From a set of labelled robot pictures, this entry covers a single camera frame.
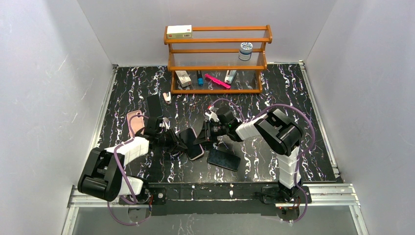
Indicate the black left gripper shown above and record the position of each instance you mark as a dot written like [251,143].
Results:
[173,142]

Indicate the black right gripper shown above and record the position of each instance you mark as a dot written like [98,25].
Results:
[207,134]

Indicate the black smartphone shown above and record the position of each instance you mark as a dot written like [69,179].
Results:
[224,160]
[182,136]

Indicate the dark teal smartphone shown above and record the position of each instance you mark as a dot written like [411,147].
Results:
[154,106]

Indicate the pink phone case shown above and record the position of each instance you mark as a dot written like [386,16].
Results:
[136,122]

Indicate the beige phone case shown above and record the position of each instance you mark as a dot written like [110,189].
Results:
[194,151]

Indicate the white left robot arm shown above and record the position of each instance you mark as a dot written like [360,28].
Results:
[104,175]

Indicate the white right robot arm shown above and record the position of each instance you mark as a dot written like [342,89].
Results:
[280,133]

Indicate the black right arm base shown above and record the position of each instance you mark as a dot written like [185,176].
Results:
[287,200]

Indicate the small pink white clip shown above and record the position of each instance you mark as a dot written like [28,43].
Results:
[167,97]

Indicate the blue black marker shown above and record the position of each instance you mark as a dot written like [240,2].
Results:
[200,78]

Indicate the pink comb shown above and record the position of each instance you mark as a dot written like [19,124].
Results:
[217,81]

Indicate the small grey box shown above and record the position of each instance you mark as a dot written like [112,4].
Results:
[184,78]

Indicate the white teal stapler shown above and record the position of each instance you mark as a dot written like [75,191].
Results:
[230,75]

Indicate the wooden three-tier shelf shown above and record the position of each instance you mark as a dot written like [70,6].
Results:
[214,50]

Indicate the white blue round jar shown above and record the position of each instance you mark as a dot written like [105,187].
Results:
[245,51]

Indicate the white cardboard box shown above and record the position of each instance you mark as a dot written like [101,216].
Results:
[179,32]

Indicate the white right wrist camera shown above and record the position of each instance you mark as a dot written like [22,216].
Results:
[211,116]

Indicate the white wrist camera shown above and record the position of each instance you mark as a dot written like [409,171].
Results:
[211,116]
[166,123]

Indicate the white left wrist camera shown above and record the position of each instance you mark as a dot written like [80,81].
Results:
[166,123]

